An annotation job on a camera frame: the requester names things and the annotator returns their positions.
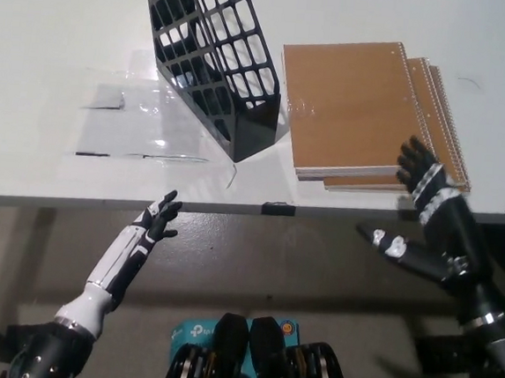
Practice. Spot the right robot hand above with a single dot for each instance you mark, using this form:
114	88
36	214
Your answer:
451	242

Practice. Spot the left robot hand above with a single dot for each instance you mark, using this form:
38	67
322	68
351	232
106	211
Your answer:
122	257

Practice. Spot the brown spiral notebook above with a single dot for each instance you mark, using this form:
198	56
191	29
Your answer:
368	184
339	108

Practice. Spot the black lattice book holder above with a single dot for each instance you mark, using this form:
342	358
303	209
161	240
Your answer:
258	127

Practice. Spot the teal cardboard router box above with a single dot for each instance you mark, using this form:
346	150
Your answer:
195	332

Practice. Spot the black robot legs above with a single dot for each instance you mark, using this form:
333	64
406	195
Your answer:
230	342

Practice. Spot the clear plastic film sheet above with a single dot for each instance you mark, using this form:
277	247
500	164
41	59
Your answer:
152	118

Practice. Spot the small black edge clip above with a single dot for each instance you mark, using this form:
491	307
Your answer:
280	208

